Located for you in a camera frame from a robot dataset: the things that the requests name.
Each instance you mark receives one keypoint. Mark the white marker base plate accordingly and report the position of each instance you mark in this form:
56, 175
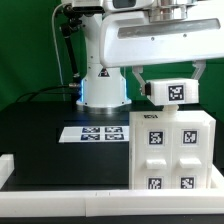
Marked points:
79, 134

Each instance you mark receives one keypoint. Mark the white cabinet top block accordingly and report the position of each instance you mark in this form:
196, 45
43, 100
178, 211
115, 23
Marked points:
172, 91

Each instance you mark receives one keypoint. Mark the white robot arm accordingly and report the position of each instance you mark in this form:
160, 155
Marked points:
103, 88

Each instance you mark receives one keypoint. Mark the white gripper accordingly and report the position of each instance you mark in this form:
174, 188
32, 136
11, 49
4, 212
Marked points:
132, 39

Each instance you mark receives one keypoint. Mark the white cabinet door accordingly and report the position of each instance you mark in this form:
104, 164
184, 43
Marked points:
151, 155
191, 156

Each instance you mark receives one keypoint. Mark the white cabinet body box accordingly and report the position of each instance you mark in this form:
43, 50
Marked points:
170, 117

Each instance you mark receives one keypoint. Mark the white U-shaped fence frame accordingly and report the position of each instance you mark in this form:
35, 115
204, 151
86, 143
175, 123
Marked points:
109, 202

